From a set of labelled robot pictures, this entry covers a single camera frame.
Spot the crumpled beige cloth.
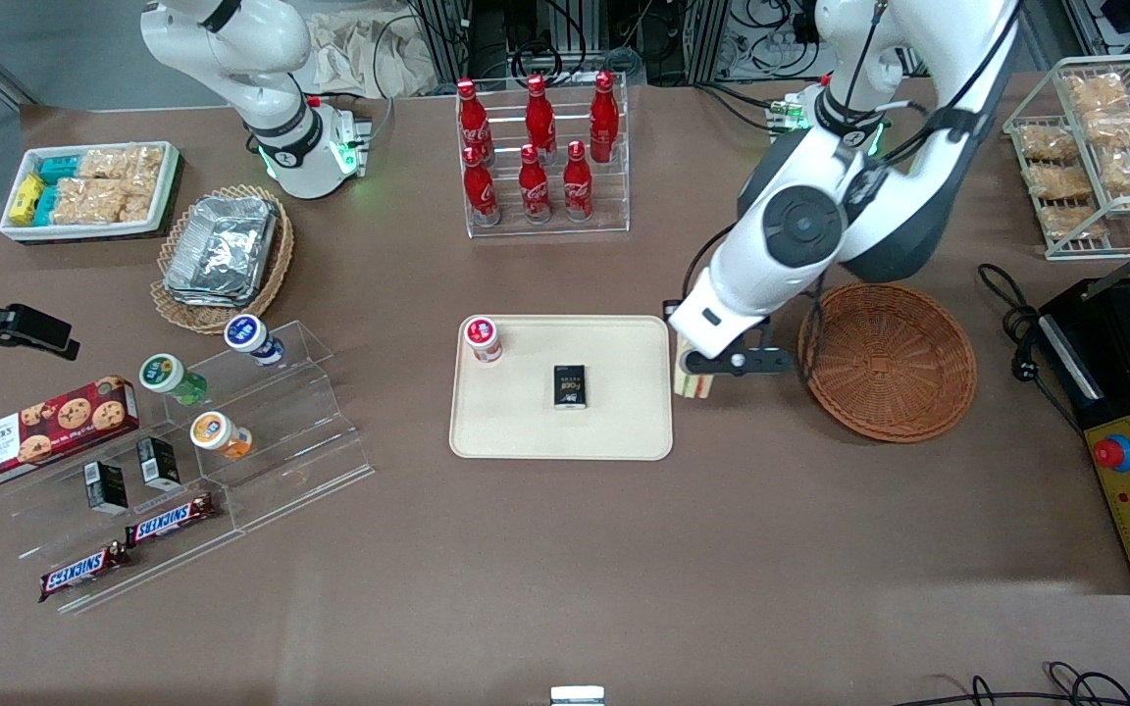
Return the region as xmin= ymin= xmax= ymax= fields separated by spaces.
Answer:
xmin=308 ymin=8 xmax=440 ymax=100

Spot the orange lid cup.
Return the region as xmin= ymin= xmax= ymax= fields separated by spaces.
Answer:
xmin=190 ymin=411 xmax=254 ymax=462

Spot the black power cable with plug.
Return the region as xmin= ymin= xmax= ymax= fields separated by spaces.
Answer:
xmin=976 ymin=262 xmax=1084 ymax=432

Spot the brown wicker basket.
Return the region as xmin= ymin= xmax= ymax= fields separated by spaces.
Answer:
xmin=797 ymin=282 xmax=978 ymax=444

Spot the clear acrylic bottle rack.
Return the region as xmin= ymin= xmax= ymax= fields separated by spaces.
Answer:
xmin=455 ymin=74 xmax=631 ymax=239

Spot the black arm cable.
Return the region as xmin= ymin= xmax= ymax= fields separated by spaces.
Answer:
xmin=681 ymin=0 xmax=1021 ymax=395

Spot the light wicker basket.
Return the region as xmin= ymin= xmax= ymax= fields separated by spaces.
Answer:
xmin=150 ymin=184 xmax=295 ymax=335

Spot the green lid cup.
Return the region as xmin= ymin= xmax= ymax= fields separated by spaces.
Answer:
xmin=139 ymin=353 xmax=208 ymax=407

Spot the black countertop appliance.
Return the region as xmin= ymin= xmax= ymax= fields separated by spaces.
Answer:
xmin=1036 ymin=231 xmax=1130 ymax=595

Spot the beige plastic tray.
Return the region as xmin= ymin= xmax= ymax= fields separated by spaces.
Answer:
xmin=449 ymin=315 xmax=674 ymax=461

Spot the aluminium frame rack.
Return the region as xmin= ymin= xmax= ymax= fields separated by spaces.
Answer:
xmin=406 ymin=0 xmax=735 ymax=87

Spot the red Walkers cookie box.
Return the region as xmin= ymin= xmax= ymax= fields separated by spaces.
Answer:
xmin=0 ymin=376 xmax=140 ymax=493

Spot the white plastic bin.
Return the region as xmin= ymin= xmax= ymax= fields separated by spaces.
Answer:
xmin=0 ymin=141 xmax=180 ymax=243

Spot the white wire basket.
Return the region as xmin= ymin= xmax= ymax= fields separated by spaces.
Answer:
xmin=1002 ymin=53 xmax=1130 ymax=262

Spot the red cola bottle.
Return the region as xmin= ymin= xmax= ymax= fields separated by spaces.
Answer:
xmin=589 ymin=71 xmax=619 ymax=164
xmin=518 ymin=143 xmax=552 ymax=225
xmin=463 ymin=145 xmax=501 ymax=227
xmin=525 ymin=75 xmax=557 ymax=158
xmin=456 ymin=78 xmax=495 ymax=164
xmin=562 ymin=140 xmax=593 ymax=223

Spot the triangular sandwich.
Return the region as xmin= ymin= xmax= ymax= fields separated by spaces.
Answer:
xmin=672 ymin=337 xmax=716 ymax=400

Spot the yellow snack pack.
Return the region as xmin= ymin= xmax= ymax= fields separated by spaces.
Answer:
xmin=10 ymin=174 xmax=45 ymax=226

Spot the blue lid cup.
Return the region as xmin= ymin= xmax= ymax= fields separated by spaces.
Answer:
xmin=224 ymin=314 xmax=285 ymax=368

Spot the red lid yogurt cup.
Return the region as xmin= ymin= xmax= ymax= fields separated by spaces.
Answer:
xmin=464 ymin=316 xmax=504 ymax=365

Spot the Snickers bar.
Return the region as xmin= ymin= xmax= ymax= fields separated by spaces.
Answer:
xmin=38 ymin=544 xmax=130 ymax=603
xmin=124 ymin=493 xmax=217 ymax=547

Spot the clear acrylic stepped display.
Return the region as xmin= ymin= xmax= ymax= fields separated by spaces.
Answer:
xmin=0 ymin=320 xmax=376 ymax=617

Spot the stack of foil trays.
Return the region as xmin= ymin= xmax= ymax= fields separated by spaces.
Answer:
xmin=163 ymin=196 xmax=279 ymax=310

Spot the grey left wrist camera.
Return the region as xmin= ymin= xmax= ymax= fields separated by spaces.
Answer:
xmin=679 ymin=346 xmax=794 ymax=379

